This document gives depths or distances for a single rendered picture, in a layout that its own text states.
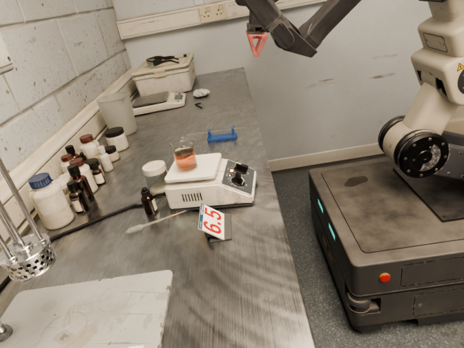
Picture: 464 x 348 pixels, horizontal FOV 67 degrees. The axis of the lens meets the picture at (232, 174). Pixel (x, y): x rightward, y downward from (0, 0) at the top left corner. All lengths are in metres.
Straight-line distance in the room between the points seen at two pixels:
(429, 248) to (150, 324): 0.95
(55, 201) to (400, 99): 2.17
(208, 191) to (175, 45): 1.57
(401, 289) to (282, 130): 1.40
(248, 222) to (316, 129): 1.76
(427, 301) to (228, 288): 0.92
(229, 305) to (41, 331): 0.31
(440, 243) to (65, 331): 1.10
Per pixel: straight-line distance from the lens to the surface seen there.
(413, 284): 1.34
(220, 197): 0.79
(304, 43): 1.00
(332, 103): 2.43
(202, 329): 0.58
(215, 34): 2.24
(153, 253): 0.74
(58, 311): 0.71
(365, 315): 1.39
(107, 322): 0.64
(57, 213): 0.94
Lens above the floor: 1.19
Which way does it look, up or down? 28 degrees down
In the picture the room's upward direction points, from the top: 11 degrees counter-clockwise
